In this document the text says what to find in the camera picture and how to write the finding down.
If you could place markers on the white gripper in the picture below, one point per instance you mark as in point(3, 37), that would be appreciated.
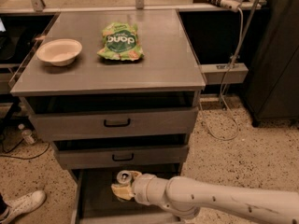
point(139, 188)

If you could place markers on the green chip bag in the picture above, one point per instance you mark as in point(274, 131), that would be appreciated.
point(121, 43)

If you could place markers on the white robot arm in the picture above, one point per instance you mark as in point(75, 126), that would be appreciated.
point(184, 197)

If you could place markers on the grey drawer cabinet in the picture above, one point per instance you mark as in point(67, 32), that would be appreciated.
point(168, 64)

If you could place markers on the grey middle drawer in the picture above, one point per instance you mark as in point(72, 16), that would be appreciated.
point(122, 151)

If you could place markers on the clear plastic bottle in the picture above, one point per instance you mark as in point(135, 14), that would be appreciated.
point(26, 134)

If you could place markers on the white power strip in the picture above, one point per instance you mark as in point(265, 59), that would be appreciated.
point(232, 5)

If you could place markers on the dark side cabinet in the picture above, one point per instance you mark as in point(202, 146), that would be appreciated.
point(271, 89)

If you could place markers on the white sneaker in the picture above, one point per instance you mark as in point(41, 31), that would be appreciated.
point(28, 203)

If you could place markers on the green soda can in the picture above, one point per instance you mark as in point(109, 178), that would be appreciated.
point(124, 177)

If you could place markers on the white paper bowl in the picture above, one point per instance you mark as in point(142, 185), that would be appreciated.
point(59, 52)

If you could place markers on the grey top drawer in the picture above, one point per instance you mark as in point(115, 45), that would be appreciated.
point(74, 117)

